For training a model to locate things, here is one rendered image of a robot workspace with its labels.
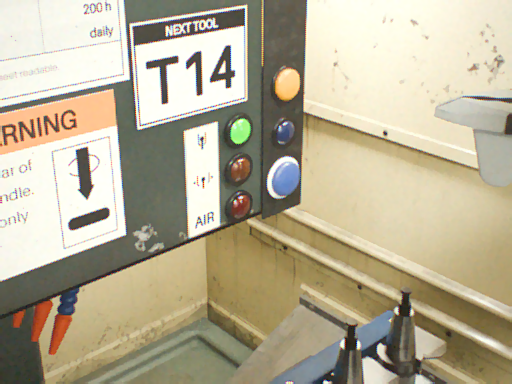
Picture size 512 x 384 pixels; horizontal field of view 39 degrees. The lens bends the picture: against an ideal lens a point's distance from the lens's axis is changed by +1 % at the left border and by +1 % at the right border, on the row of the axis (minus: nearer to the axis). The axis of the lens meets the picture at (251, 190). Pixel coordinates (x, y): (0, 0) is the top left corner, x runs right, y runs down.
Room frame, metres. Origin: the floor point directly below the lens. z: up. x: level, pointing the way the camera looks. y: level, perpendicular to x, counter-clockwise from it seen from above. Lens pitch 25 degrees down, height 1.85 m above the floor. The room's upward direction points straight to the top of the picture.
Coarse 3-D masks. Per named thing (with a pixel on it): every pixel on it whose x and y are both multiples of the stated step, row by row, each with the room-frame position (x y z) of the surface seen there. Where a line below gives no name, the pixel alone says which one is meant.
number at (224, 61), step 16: (192, 48) 0.48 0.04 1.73; (208, 48) 0.49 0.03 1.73; (224, 48) 0.50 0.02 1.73; (192, 64) 0.48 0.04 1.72; (208, 64) 0.49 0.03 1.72; (224, 64) 0.50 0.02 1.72; (192, 80) 0.48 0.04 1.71; (208, 80) 0.49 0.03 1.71; (224, 80) 0.50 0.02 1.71; (192, 96) 0.48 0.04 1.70; (208, 96) 0.49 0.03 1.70; (224, 96) 0.50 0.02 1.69
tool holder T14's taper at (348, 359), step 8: (344, 352) 0.73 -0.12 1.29; (352, 352) 0.73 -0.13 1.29; (360, 352) 0.73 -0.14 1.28; (336, 360) 0.74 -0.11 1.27; (344, 360) 0.73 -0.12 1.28; (352, 360) 0.73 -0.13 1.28; (360, 360) 0.73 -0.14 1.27; (336, 368) 0.74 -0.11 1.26; (344, 368) 0.73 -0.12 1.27; (352, 368) 0.73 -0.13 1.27; (360, 368) 0.73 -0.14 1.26; (336, 376) 0.73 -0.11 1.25; (344, 376) 0.73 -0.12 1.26; (352, 376) 0.72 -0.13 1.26; (360, 376) 0.73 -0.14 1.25
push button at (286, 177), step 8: (280, 168) 0.53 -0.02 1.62; (288, 168) 0.54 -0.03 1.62; (296, 168) 0.54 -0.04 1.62; (280, 176) 0.53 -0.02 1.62; (288, 176) 0.54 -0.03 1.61; (296, 176) 0.54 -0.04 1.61; (272, 184) 0.53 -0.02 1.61; (280, 184) 0.53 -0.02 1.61; (288, 184) 0.54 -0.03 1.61; (296, 184) 0.54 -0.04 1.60; (280, 192) 0.53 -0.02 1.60; (288, 192) 0.54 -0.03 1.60
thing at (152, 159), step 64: (128, 0) 0.45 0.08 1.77; (192, 0) 0.49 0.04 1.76; (256, 0) 0.53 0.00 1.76; (256, 64) 0.53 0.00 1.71; (128, 128) 0.45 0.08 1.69; (192, 128) 0.48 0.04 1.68; (256, 128) 0.53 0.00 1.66; (128, 192) 0.45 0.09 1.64; (256, 192) 0.53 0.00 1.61; (128, 256) 0.44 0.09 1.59
